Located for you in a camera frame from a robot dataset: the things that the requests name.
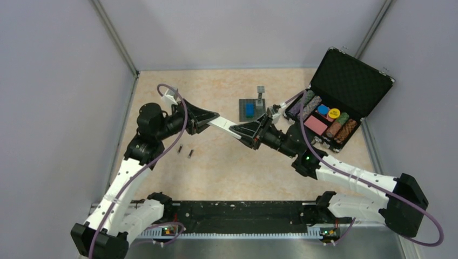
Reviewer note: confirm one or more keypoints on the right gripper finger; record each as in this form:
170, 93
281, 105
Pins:
246, 139
249, 127

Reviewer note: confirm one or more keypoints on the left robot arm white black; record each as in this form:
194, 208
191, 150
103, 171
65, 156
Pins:
109, 231

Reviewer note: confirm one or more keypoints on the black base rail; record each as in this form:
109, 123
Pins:
249, 217

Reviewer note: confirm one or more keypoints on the grey lego baseplate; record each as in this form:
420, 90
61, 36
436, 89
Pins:
242, 104

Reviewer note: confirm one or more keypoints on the pink card deck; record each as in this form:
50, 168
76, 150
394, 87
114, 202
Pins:
315, 125

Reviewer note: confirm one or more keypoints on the black poker chip case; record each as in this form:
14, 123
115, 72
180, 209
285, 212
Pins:
344, 82

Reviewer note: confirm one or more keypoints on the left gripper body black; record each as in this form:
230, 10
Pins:
177, 118

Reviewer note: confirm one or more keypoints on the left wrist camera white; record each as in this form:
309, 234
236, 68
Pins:
170, 97

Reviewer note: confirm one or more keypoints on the white remote control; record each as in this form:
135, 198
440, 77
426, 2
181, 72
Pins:
224, 125

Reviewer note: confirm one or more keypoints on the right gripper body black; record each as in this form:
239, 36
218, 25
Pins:
268, 135

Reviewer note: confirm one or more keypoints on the blue round chip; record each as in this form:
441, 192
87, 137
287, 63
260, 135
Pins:
323, 110

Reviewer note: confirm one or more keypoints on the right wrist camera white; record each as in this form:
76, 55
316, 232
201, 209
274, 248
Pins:
273, 111

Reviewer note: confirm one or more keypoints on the blue lego brick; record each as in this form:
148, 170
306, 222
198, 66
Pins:
249, 110

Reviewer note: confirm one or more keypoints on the yellow dealer button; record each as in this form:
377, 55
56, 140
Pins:
333, 113

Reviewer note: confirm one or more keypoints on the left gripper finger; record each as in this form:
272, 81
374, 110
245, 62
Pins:
199, 115
199, 127

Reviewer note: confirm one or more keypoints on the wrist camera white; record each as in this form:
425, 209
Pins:
170, 97
273, 111

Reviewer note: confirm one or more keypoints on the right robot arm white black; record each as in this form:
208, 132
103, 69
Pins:
396, 202

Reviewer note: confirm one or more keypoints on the grey lego tower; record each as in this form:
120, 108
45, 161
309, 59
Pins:
259, 103

